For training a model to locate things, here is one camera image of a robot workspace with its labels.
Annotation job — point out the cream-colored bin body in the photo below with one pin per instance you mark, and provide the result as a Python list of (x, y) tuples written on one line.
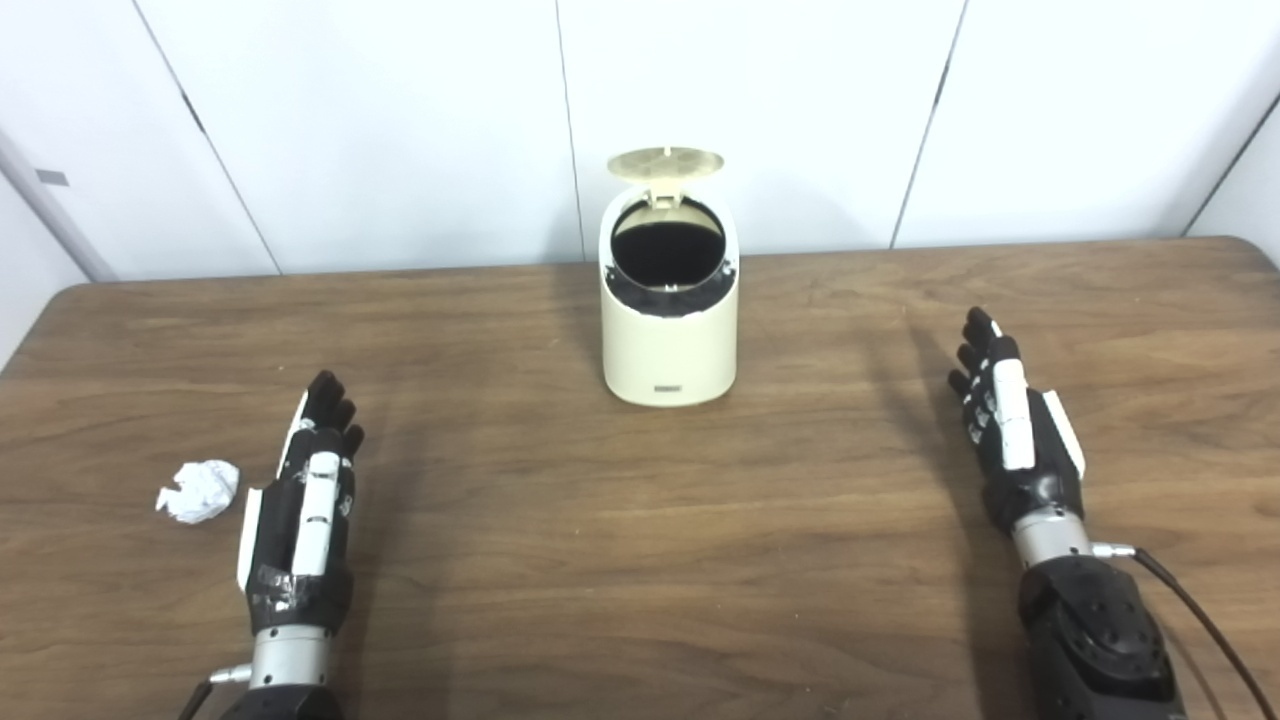
[(670, 350)]

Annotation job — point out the cream round bin lid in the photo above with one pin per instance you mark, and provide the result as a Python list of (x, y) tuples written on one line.
[(665, 163)]

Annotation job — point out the small gray wall tag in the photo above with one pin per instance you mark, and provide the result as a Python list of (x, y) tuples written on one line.
[(52, 178)]

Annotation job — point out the white paper ball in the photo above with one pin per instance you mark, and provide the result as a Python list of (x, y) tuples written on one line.
[(200, 490)]

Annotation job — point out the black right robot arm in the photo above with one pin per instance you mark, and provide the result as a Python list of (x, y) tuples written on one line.
[(1090, 640)]

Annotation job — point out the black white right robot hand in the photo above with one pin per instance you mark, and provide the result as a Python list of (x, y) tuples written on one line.
[(1030, 490)]

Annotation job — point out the gray wall corner strip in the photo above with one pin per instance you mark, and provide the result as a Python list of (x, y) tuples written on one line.
[(60, 215)]

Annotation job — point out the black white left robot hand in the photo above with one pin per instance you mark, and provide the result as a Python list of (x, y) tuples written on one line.
[(300, 590)]

